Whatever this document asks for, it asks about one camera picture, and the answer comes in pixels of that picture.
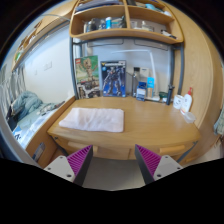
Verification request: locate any clear plastic container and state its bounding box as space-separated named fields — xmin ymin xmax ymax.
xmin=183 ymin=112 xmax=196 ymax=123

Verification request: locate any pink folded towel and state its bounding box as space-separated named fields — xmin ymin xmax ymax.
xmin=59 ymin=108 xmax=124 ymax=133

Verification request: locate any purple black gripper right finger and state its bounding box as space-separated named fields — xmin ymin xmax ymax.
xmin=135 ymin=145 xmax=182 ymax=184

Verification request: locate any teal blanket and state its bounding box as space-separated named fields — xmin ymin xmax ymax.
xmin=11 ymin=91 xmax=42 ymax=120

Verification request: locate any white lotion pump bottle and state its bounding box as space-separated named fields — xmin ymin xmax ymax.
xmin=180 ymin=88 xmax=192 ymax=114

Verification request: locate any blue robot model box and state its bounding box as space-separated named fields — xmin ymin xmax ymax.
xmin=101 ymin=60 xmax=126 ymax=97

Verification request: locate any white mug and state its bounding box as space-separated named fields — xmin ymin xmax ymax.
xmin=173 ymin=95 xmax=183 ymax=109

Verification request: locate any wooden wall shelf unit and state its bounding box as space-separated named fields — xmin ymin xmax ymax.
xmin=69 ymin=0 xmax=184 ymax=45

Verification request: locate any green Groot box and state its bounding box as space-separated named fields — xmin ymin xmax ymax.
xmin=75 ymin=56 xmax=100 ymax=99

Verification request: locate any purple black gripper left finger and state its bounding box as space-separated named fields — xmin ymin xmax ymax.
xmin=45 ymin=145 xmax=93 ymax=186

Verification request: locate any wooden desk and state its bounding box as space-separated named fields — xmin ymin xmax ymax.
xmin=47 ymin=95 xmax=202 ymax=165

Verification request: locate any dark blue bottle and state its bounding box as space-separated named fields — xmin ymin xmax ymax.
xmin=166 ymin=85 xmax=175 ymax=105

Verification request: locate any small blue box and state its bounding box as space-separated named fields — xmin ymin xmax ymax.
xmin=136 ymin=82 xmax=146 ymax=101

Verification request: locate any bed with bedding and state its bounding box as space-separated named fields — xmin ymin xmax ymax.
xmin=6 ymin=98 xmax=65 ymax=149

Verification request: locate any white desk lamp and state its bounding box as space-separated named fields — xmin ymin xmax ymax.
xmin=113 ymin=49 xmax=160 ymax=102

